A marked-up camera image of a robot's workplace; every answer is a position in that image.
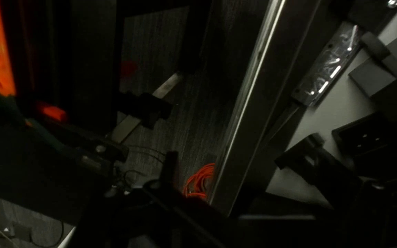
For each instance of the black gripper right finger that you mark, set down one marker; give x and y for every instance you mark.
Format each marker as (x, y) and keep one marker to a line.
(317, 165)

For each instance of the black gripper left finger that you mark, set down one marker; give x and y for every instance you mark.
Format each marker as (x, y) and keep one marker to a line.
(138, 220)

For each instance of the grey metal tool drawer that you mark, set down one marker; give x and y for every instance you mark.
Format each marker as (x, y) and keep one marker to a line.
(254, 91)

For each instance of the assorted silver hand tools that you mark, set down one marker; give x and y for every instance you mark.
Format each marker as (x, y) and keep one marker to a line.
(327, 63)

